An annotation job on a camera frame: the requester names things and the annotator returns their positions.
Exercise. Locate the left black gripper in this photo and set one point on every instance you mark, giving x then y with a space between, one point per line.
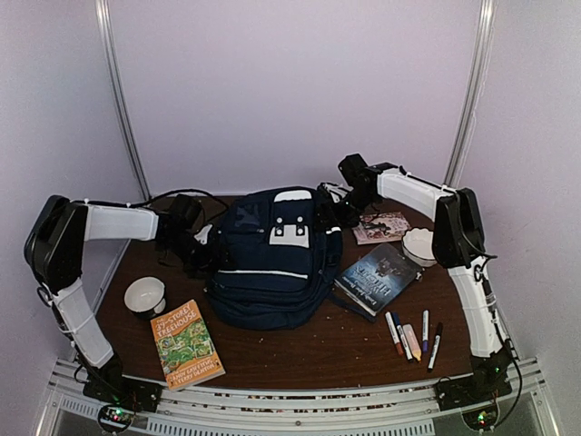
209 262

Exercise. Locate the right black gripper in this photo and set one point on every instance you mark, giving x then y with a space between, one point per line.
322 210

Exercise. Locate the pink illustrated paperback book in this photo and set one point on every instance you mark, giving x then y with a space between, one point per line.
380 228

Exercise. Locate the navy blue student backpack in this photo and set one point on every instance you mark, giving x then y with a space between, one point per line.
277 254

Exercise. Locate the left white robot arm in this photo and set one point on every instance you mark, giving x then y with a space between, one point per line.
54 251

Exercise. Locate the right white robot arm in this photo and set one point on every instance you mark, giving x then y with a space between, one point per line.
458 246

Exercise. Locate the white cup with black base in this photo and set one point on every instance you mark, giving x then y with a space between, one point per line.
145 298

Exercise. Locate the dark blue Wuthering Heights book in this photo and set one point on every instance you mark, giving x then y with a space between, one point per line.
378 278

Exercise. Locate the white scalloped ceramic bowl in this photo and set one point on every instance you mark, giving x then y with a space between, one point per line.
417 246

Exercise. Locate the orange Treehouse paperback book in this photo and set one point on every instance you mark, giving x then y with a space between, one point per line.
186 351

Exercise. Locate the blue capped white marker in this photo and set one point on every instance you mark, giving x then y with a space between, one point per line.
402 337

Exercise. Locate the purple capped white marker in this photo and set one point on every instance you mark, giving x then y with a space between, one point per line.
425 331

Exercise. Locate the pink and yellow highlighter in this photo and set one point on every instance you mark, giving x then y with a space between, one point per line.
413 344

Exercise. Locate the brown capped white marker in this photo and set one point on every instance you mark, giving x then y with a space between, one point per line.
394 333

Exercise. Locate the black marker pen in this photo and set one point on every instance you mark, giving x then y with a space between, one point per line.
435 348

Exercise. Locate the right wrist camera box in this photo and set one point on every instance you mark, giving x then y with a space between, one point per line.
353 170

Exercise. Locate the right aluminium frame post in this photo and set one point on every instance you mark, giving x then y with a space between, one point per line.
476 84

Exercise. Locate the aluminium frame post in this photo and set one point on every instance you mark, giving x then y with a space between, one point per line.
104 22
476 84

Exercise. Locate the front aluminium rail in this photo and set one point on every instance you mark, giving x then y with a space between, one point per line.
410 408

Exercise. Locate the left aluminium frame post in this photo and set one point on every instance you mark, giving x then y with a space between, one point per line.
104 22

